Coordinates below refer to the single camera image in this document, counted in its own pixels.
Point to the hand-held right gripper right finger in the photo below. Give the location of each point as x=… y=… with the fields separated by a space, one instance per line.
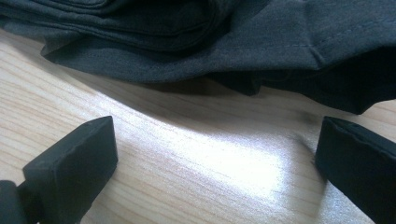
x=361 y=168

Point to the dark grey garment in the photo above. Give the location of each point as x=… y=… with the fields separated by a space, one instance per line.
x=199 y=40

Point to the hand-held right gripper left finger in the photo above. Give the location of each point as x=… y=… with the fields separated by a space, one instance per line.
x=71 y=168

